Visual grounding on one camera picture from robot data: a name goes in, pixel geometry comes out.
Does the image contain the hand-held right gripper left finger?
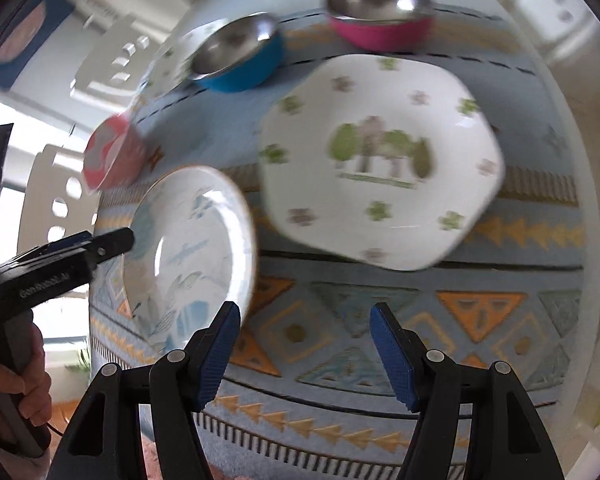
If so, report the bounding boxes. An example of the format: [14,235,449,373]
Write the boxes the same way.
[47,301,242,480]

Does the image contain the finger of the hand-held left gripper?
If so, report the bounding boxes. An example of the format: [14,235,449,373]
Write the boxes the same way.
[87,227,135,267]

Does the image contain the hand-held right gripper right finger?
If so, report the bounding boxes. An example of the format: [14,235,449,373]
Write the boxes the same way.
[370,302,566,480]

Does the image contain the round white blue print plate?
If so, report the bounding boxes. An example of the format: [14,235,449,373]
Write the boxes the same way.
[122,165,258,356]

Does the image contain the pink patterned bowl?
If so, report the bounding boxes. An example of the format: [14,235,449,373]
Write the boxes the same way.
[82,112,151,192]

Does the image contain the blue steel bowl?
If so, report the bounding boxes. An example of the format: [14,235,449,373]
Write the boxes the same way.
[189,12,286,95]

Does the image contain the person's left hand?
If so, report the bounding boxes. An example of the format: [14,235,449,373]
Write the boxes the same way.
[0,322,55,443]

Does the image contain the green plant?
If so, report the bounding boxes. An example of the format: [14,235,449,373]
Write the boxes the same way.
[67,347,92,377]

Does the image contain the white chair with round holes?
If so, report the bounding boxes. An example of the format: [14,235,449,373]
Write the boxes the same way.
[22,142,101,256]

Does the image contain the white chair with slotted back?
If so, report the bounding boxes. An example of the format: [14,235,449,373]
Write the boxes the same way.
[70,12,156,106]

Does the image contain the hexagonal tree print plate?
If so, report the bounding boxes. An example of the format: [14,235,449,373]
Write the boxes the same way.
[257,53,507,272]

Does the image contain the magenta steel bowl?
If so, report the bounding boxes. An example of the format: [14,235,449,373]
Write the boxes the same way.
[325,0,437,53]

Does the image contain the white chair with oval holes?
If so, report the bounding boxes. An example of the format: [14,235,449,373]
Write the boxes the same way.
[500,0,596,61]

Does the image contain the blue wall poster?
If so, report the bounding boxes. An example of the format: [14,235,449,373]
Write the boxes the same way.
[0,0,76,91]

